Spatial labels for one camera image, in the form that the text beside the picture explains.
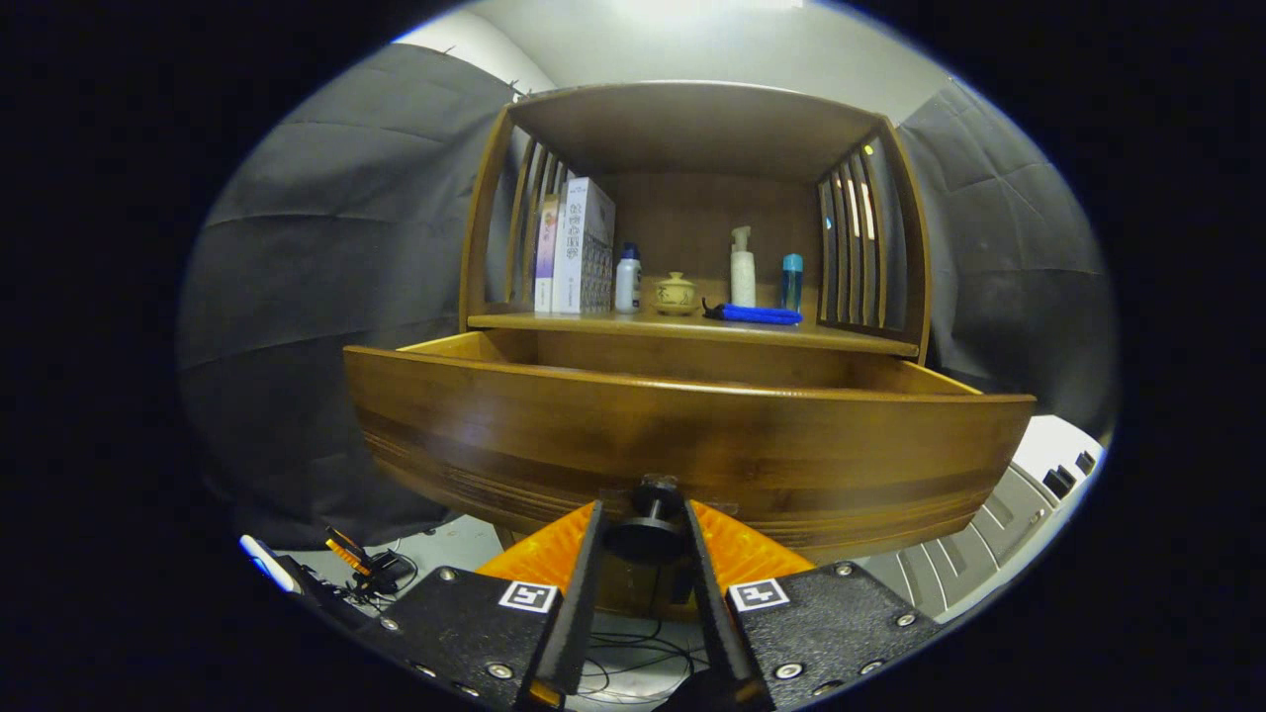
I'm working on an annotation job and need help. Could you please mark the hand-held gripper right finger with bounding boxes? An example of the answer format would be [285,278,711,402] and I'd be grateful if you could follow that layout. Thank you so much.
[682,497,941,711]

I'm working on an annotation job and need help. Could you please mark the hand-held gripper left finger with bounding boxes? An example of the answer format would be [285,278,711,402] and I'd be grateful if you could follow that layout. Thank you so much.
[381,499,606,711]

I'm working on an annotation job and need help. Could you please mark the black round drawer knob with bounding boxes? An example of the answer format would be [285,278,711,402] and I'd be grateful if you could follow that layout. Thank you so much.
[603,477,693,565]

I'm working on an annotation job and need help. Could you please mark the brown wooden drawer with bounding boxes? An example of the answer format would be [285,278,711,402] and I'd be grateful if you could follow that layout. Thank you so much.
[343,329,1037,565]

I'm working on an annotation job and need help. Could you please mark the brown wooden countertop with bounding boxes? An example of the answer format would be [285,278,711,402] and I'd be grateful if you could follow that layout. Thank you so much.
[467,297,923,359]

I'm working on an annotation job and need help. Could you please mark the brown wooden cabinet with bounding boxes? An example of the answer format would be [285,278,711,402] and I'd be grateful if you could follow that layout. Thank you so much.
[460,81,933,622]

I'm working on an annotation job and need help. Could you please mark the black and orange device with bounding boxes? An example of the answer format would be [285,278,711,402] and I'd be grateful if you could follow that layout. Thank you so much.
[324,526,416,599]

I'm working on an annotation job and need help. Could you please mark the white plastic box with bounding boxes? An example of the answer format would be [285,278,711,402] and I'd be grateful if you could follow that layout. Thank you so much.
[860,415,1107,624]

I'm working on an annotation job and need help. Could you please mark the blue folded cloth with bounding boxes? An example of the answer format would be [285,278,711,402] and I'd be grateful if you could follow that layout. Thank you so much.
[704,300,803,326]

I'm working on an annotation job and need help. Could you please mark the white and blue object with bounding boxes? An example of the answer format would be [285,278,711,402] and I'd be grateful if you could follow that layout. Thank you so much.
[239,535,298,594]

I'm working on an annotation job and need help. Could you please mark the yellow lidded teacup with saucer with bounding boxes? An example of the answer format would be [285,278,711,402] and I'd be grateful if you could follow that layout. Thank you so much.
[653,272,699,316]

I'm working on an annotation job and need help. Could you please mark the white bottle with blue cap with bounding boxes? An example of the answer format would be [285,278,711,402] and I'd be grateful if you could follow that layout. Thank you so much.
[615,243,642,314]

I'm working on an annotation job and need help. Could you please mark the white pump bottle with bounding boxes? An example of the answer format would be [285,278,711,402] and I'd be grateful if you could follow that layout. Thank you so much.
[730,226,757,308]

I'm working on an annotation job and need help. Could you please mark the white patterned book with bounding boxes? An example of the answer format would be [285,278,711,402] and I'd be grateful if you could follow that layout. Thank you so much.
[552,178,616,315]

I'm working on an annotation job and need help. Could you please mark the black floor cables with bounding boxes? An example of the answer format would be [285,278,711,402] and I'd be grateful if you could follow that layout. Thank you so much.
[579,618,713,705]

